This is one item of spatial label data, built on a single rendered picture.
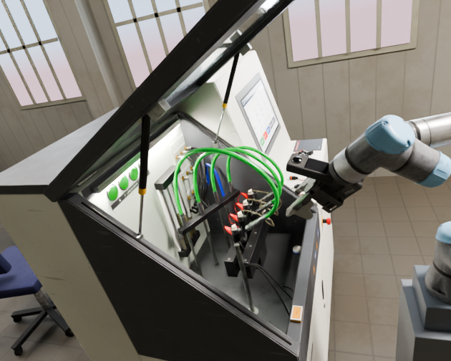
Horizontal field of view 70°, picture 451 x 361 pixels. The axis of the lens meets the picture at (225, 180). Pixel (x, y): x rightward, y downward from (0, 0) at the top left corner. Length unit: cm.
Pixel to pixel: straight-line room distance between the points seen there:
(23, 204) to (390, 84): 292
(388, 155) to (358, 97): 261
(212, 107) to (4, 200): 80
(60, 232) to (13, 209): 16
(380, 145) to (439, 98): 275
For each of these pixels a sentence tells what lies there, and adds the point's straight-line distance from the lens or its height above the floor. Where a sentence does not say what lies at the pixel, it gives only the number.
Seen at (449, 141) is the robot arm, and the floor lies 143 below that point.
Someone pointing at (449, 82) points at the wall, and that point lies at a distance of 339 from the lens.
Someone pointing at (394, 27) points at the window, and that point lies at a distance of 317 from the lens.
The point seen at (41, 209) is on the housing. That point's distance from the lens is 103.
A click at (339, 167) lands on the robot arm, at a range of 73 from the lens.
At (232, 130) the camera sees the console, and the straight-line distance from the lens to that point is 139.
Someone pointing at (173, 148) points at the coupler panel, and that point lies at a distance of 135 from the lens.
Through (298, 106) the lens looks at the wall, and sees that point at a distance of 329.
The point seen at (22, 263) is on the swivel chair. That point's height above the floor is 55.
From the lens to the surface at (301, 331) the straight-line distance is 105.
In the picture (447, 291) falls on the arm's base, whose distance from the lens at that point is 121.
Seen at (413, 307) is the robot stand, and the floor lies 80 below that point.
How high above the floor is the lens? 180
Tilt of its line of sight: 28 degrees down
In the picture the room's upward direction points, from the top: 13 degrees counter-clockwise
